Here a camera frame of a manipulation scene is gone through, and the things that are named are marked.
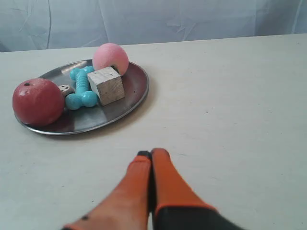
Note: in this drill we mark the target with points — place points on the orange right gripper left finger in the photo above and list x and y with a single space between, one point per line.
126 207

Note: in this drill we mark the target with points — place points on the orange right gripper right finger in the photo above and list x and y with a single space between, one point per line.
177 205

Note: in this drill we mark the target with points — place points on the round metal plate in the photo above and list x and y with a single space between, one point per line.
136 87

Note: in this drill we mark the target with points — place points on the teal rubber bone toy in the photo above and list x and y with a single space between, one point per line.
83 97

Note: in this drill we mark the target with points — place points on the wooden cube block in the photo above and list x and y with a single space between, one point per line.
107 84

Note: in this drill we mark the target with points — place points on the small wooden die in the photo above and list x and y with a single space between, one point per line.
65 90

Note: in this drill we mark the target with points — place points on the red toy apple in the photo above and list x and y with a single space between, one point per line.
37 102

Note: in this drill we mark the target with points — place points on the pink toy peach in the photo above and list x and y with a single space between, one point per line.
111 55

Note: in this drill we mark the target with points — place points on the white backdrop cloth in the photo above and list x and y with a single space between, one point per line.
51 24

